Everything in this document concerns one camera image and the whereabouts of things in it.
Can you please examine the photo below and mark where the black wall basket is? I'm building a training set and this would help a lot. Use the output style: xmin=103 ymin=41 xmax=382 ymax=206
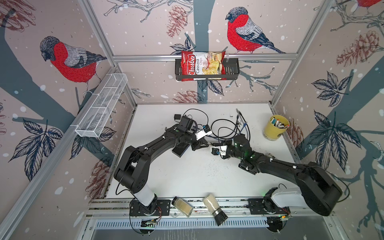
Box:
xmin=175 ymin=58 xmax=240 ymax=82

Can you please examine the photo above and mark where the black network switch box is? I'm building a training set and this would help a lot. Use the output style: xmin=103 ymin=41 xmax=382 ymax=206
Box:
xmin=172 ymin=143 xmax=190 ymax=158

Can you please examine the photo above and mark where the black power adapter with cable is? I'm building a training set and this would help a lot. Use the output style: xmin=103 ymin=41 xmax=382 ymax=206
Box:
xmin=174 ymin=114 xmax=182 ymax=122

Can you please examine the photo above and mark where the red cassava chips bag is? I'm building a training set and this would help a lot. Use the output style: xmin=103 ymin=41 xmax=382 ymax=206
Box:
xmin=181 ymin=51 xmax=226 ymax=82

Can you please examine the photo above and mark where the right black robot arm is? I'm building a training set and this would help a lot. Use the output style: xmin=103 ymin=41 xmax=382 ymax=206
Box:
xmin=219 ymin=134 xmax=343 ymax=216

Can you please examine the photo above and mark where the black looped ethernet cable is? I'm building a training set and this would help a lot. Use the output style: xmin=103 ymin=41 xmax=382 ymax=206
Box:
xmin=209 ymin=118 xmax=241 ymax=141

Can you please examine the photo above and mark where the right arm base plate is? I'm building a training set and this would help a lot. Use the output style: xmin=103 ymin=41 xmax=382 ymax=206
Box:
xmin=247 ymin=187 xmax=291 ymax=215

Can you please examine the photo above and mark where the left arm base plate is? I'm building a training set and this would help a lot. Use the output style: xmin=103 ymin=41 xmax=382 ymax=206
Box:
xmin=130 ymin=198 xmax=171 ymax=217

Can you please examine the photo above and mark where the white wire mesh shelf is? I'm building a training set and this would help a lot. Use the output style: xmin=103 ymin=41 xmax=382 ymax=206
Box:
xmin=75 ymin=73 xmax=128 ymax=138

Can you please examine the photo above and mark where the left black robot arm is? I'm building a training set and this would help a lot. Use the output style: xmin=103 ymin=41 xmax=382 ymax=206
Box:
xmin=114 ymin=116 xmax=212 ymax=213

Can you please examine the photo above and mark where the blue ethernet cable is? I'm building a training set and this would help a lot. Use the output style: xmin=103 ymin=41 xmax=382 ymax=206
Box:
xmin=208 ymin=118 xmax=250 ymax=142

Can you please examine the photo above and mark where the yellow cup with pens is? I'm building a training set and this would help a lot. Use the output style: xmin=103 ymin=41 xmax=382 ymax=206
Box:
xmin=263 ymin=115 xmax=290 ymax=141

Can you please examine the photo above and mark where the glass spice jar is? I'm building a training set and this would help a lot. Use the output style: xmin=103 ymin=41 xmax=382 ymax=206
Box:
xmin=172 ymin=197 xmax=193 ymax=218

